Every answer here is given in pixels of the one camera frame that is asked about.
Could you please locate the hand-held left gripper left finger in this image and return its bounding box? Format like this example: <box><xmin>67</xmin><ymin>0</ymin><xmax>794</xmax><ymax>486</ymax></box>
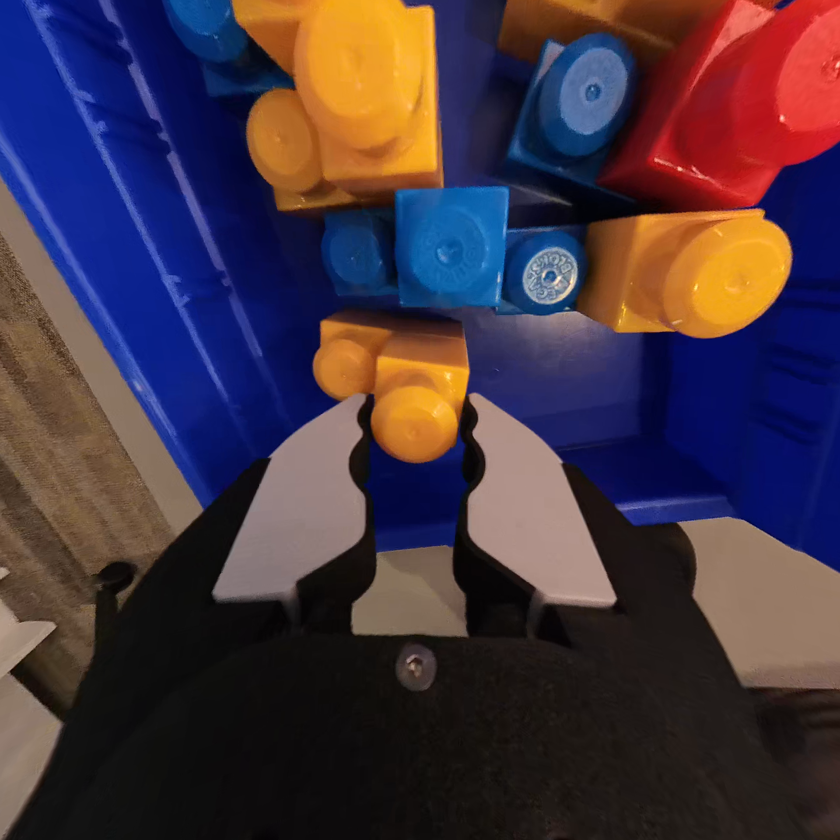
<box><xmin>211</xmin><ymin>392</ymin><xmax>378</xmax><ymax>622</ymax></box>

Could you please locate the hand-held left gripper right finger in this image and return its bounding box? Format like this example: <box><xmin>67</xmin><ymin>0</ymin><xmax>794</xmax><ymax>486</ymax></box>
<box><xmin>453</xmin><ymin>392</ymin><xmax>619</xmax><ymax>635</ymax></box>

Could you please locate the blue plastic bin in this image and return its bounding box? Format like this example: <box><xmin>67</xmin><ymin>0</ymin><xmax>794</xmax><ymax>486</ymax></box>
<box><xmin>0</xmin><ymin>0</ymin><xmax>840</xmax><ymax>572</ymax></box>

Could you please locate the yellow two-stud building block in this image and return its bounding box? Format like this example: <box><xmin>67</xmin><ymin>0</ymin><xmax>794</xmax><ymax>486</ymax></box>
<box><xmin>312</xmin><ymin>311</ymin><xmax>471</xmax><ymax>465</ymax></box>

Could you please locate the pile of colourful building blocks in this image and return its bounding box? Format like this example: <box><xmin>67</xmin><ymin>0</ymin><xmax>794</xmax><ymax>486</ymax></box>
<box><xmin>163</xmin><ymin>0</ymin><xmax>840</xmax><ymax>340</ymax></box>

